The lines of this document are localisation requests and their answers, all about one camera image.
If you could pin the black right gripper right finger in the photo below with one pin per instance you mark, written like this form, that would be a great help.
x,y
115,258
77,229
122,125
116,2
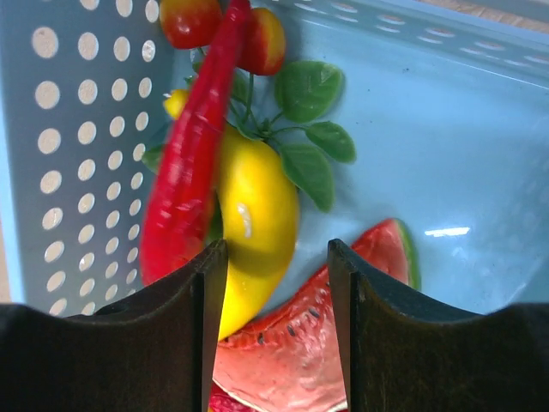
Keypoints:
x,y
401,350

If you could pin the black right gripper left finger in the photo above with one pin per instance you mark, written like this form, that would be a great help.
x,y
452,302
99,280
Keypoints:
x,y
151,351

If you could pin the watermelon slice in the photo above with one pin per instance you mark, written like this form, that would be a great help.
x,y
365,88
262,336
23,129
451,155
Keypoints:
x,y
287,360

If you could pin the yellow banana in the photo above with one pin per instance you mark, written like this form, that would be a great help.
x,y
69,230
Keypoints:
x,y
259,208

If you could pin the red chili pepper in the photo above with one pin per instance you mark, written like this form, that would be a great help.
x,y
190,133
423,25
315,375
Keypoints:
x,y
180,206
220,401

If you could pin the light blue plastic basket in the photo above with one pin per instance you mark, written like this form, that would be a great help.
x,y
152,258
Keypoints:
x,y
449,114

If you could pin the red yellow fruit sprig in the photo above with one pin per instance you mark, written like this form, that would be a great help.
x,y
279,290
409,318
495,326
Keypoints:
x,y
304,90

